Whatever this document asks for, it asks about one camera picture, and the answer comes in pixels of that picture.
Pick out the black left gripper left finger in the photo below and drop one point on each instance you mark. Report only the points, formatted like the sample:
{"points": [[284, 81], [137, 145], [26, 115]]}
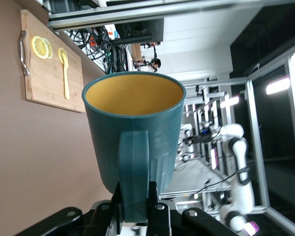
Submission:
{"points": [[98, 221]]}

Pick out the cardboard box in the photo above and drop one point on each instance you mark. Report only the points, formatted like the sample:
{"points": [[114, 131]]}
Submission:
{"points": [[136, 51]]}

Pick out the black monitor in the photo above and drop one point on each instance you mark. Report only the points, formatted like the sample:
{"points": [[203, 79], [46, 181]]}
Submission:
{"points": [[142, 28]]}

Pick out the wooden cutting board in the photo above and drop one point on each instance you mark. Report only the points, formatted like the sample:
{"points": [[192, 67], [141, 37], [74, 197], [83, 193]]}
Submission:
{"points": [[46, 83]]}

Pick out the person with black hair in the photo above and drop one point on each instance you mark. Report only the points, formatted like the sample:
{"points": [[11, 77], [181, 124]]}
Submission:
{"points": [[157, 64]]}

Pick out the small white background robot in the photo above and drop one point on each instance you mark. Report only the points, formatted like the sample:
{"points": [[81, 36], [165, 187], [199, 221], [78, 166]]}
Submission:
{"points": [[188, 130]]}

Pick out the aluminium enclosure frame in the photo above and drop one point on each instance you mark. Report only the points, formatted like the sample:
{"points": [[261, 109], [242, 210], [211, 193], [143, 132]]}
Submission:
{"points": [[258, 147]]}

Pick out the aluminium frame beam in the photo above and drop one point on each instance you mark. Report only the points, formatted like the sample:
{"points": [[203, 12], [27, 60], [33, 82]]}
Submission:
{"points": [[137, 12]]}

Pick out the brown table cloth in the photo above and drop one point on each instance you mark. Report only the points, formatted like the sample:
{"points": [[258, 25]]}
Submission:
{"points": [[27, 159]]}

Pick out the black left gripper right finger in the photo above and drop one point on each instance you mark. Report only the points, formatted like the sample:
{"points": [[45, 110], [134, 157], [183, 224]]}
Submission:
{"points": [[159, 221]]}

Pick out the lemon slice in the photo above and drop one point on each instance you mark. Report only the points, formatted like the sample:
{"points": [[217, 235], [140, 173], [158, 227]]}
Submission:
{"points": [[62, 50], [50, 50], [40, 47]]}

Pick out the teal mug yellow inside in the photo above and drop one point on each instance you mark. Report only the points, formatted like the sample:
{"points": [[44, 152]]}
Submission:
{"points": [[105, 147]]}

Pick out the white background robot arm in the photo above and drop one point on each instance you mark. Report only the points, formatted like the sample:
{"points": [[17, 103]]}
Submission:
{"points": [[243, 150]]}

